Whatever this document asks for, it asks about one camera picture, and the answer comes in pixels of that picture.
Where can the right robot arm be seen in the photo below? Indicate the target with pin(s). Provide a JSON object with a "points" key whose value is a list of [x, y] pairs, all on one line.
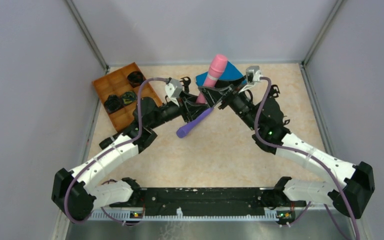
{"points": [[346, 186]]}

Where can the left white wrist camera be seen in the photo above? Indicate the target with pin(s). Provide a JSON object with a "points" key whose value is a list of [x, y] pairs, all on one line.
{"points": [[173, 90]]}

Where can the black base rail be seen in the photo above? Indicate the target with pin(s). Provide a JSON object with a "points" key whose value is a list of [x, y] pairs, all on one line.
{"points": [[208, 201]]}

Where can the black bundle in tray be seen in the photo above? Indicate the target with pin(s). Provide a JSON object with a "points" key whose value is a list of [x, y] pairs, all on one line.
{"points": [[112, 104]]}

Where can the orange compartment tray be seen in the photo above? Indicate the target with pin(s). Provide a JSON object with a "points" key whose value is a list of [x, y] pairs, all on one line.
{"points": [[116, 83]]}

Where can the pink microphone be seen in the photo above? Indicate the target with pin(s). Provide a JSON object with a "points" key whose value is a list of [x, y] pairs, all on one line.
{"points": [[216, 69]]}

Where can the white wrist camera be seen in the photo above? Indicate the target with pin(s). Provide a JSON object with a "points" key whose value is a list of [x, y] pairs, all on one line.
{"points": [[253, 76], [173, 90]]}

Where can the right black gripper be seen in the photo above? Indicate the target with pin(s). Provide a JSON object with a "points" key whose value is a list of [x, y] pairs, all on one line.
{"points": [[229, 98]]}

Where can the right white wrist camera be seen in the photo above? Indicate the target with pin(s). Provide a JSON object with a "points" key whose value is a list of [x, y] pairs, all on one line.
{"points": [[253, 76]]}

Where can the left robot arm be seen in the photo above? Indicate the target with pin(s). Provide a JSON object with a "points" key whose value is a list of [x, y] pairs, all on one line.
{"points": [[77, 192]]}

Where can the blue folded cloth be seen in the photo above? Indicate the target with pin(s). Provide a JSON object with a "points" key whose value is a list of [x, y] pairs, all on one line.
{"points": [[230, 73]]}

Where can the yellow-green bundle in tray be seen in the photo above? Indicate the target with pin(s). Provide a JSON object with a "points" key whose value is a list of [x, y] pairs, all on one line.
{"points": [[128, 98]]}

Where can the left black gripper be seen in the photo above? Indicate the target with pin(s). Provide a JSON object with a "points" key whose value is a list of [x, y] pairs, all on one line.
{"points": [[185, 104]]}

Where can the silver microphone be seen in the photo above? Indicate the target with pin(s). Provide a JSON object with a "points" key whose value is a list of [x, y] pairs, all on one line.
{"points": [[106, 142]]}

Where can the purple microphone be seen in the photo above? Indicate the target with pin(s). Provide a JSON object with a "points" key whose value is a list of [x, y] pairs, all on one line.
{"points": [[183, 131]]}

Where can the black item in tray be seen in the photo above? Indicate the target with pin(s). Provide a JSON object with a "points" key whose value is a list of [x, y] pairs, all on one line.
{"points": [[135, 78]]}

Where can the black mic stand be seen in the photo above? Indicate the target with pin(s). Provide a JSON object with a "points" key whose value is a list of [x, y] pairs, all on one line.
{"points": [[185, 82], [285, 122], [274, 92]]}

